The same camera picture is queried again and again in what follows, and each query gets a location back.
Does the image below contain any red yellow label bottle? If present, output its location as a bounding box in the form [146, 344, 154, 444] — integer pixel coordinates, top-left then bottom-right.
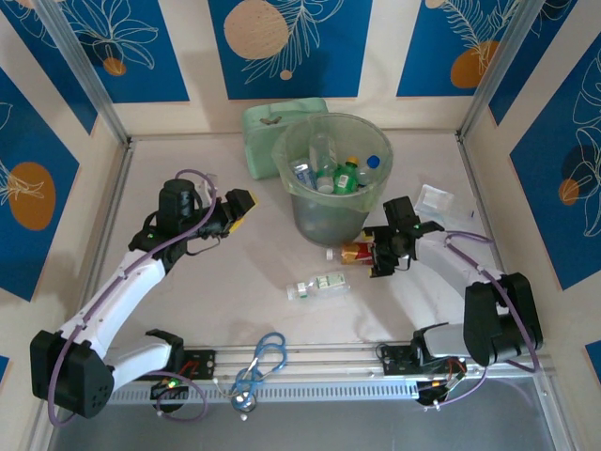
[326, 239, 377, 268]

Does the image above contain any green bottle yellow cap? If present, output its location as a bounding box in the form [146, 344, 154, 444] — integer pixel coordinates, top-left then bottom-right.
[331, 157, 363, 195]

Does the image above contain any red blue label bottle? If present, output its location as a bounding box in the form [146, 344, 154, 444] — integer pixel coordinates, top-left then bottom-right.
[354, 154, 382, 188]

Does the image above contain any clear bottle blue white label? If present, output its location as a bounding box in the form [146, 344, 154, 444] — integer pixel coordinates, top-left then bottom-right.
[290, 158, 321, 190]

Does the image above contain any clear ribbed plastic bottle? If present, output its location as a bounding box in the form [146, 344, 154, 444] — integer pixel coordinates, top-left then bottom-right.
[307, 131, 338, 176]

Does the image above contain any translucent bin with green liner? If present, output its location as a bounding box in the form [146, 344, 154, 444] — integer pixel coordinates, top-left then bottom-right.
[271, 112, 394, 249]

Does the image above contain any clear bottle green white label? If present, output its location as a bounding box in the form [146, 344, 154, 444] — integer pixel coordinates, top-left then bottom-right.
[285, 273, 353, 303]

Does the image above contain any clear square plastic packet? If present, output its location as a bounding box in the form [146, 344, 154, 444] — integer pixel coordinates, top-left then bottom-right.
[415, 183, 455, 218]

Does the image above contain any clear flat plastic sleeve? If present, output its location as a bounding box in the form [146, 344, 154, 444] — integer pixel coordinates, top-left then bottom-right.
[429, 206, 479, 232]

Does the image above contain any grey metal panel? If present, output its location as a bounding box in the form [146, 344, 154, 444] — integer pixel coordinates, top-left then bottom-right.
[46, 375, 577, 451]

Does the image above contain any blue stethoscope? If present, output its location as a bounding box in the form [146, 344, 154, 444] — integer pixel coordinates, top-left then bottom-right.
[213, 332, 288, 423]

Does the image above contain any aluminium table edge rail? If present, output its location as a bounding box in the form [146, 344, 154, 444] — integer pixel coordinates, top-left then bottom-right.
[457, 133, 530, 339]
[44, 138, 137, 358]

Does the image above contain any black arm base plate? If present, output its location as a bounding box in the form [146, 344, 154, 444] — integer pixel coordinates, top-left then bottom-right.
[379, 345, 466, 377]
[177, 350, 218, 380]

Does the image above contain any aluminium mounting rail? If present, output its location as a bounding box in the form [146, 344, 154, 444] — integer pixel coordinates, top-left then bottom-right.
[46, 341, 550, 382]

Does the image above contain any small circuit board with wires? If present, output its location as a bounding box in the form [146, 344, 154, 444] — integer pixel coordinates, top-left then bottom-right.
[415, 359, 469, 408]
[149, 373, 192, 400]

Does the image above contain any slotted grey cable duct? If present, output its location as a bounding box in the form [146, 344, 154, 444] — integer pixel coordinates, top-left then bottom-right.
[112, 379, 420, 405]

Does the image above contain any aluminium frame post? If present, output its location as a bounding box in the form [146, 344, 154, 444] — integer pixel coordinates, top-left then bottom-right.
[458, 0, 548, 142]
[33, 0, 131, 147]

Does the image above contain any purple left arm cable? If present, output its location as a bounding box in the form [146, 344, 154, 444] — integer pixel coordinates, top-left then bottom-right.
[49, 168, 222, 427]

